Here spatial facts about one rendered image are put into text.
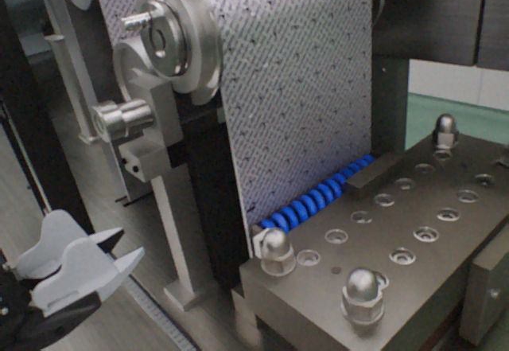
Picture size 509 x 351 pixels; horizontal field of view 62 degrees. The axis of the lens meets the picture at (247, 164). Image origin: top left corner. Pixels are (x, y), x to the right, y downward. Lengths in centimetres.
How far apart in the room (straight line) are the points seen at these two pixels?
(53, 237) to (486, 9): 53
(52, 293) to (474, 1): 54
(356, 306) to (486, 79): 295
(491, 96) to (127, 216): 281
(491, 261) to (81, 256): 38
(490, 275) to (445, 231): 6
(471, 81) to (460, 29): 271
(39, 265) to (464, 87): 314
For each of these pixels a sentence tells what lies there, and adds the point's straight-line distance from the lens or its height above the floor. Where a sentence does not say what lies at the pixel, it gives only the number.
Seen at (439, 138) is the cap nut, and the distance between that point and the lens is 65.
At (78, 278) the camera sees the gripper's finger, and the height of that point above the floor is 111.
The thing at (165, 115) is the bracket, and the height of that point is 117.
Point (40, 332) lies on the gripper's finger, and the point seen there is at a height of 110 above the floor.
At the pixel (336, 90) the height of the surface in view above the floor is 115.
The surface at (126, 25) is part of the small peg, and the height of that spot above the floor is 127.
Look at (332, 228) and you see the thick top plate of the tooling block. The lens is 49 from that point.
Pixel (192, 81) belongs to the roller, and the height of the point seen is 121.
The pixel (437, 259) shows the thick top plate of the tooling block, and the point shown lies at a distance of 46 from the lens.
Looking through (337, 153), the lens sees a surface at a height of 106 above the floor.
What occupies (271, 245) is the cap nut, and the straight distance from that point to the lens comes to 42.
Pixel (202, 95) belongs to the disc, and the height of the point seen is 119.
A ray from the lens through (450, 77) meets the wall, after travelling 337.
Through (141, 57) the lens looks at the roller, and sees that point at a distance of 52.
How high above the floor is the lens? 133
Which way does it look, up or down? 29 degrees down
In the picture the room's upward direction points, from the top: 9 degrees counter-clockwise
